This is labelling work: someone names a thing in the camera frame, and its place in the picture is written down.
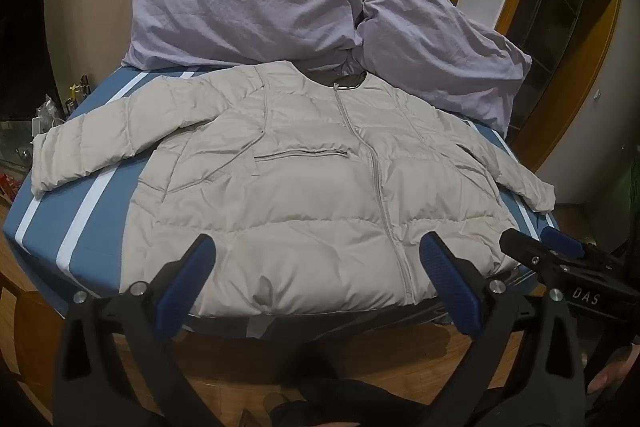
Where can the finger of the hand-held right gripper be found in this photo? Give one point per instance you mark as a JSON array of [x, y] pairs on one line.
[[562, 241], [530, 252]]

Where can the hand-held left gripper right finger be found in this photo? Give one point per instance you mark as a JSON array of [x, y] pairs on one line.
[[445, 274]]

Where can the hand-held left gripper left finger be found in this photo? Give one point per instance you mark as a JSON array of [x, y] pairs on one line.
[[192, 267]]

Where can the beige puffer jacket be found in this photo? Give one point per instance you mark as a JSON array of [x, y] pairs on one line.
[[300, 207]]

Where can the person's right hand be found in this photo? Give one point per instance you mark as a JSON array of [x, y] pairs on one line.
[[617, 374]]

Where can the dark cloth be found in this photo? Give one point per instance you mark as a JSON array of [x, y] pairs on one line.
[[320, 412]]

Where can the small purple pillow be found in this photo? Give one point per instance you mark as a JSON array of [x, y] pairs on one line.
[[440, 47]]

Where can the large purple pillow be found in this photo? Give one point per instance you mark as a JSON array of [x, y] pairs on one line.
[[240, 7]]

